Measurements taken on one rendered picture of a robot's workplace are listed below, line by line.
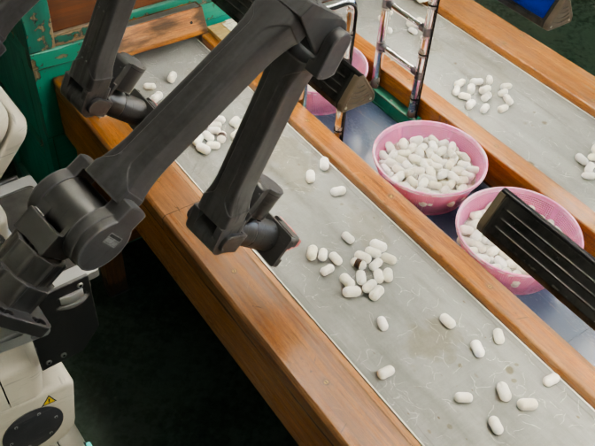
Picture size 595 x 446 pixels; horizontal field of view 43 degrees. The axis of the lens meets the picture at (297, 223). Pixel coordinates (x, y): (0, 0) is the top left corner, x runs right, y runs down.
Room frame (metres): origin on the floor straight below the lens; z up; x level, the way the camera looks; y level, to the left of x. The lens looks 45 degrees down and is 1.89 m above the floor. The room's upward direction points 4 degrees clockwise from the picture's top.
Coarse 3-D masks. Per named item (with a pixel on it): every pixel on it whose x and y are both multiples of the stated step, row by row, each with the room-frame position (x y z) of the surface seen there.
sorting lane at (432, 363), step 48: (192, 48) 1.79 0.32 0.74; (144, 96) 1.55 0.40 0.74; (240, 96) 1.58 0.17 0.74; (192, 144) 1.38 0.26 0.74; (288, 144) 1.40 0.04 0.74; (288, 192) 1.24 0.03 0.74; (336, 240) 1.10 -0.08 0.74; (384, 240) 1.11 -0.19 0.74; (288, 288) 0.96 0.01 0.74; (336, 288) 0.97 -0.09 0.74; (384, 288) 0.98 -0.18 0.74; (432, 288) 0.99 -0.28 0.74; (336, 336) 0.85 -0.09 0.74; (384, 336) 0.86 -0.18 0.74; (432, 336) 0.87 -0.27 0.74; (480, 336) 0.88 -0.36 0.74; (384, 384) 0.76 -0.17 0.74; (432, 384) 0.76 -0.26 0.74; (480, 384) 0.77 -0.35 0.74; (528, 384) 0.78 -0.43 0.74; (432, 432) 0.67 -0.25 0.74; (480, 432) 0.68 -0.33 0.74; (528, 432) 0.68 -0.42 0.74; (576, 432) 0.69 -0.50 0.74
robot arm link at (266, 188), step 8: (264, 176) 0.94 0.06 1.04; (264, 184) 0.91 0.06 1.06; (272, 184) 0.93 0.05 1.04; (256, 192) 0.89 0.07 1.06; (264, 192) 0.89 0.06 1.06; (272, 192) 0.90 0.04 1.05; (280, 192) 0.91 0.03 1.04; (256, 200) 0.88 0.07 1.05; (264, 200) 0.89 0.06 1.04; (272, 200) 0.90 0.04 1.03; (256, 208) 0.89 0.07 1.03; (264, 208) 0.89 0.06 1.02; (248, 216) 0.87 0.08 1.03; (256, 216) 0.88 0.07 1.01; (264, 216) 0.89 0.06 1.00; (224, 240) 0.81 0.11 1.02; (232, 240) 0.82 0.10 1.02; (240, 240) 0.84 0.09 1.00; (224, 248) 0.81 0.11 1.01; (232, 248) 0.83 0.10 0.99
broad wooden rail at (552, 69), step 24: (456, 0) 2.10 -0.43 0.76; (456, 24) 2.00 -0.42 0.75; (480, 24) 1.98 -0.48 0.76; (504, 24) 1.99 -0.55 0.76; (504, 48) 1.86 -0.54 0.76; (528, 48) 1.87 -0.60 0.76; (528, 72) 1.78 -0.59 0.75; (552, 72) 1.75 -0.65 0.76; (576, 72) 1.76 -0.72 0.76; (576, 96) 1.65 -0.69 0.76
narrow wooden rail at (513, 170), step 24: (360, 48) 1.81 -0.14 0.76; (384, 72) 1.70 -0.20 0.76; (408, 72) 1.71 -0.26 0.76; (408, 96) 1.63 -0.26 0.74; (432, 96) 1.60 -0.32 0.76; (432, 120) 1.55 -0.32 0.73; (456, 120) 1.51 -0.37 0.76; (480, 144) 1.43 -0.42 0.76; (504, 144) 1.43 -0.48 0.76; (504, 168) 1.36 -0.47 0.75; (528, 168) 1.35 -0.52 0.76; (552, 192) 1.27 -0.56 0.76; (576, 216) 1.20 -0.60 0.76
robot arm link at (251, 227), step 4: (252, 220) 0.90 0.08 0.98; (256, 220) 0.91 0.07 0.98; (248, 224) 0.89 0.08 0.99; (252, 224) 0.89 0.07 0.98; (256, 224) 0.90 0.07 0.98; (244, 228) 0.87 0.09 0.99; (248, 228) 0.88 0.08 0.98; (252, 228) 0.89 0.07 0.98; (256, 228) 0.89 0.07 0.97; (244, 232) 0.87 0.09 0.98; (248, 232) 0.88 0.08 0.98; (252, 232) 0.88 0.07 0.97; (256, 232) 0.89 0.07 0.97; (248, 236) 0.87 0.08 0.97; (252, 236) 0.88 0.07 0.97; (256, 236) 0.89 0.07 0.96; (244, 240) 0.87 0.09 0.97; (248, 240) 0.87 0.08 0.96; (252, 240) 0.88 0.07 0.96; (244, 244) 0.87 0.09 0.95; (248, 244) 0.88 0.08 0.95
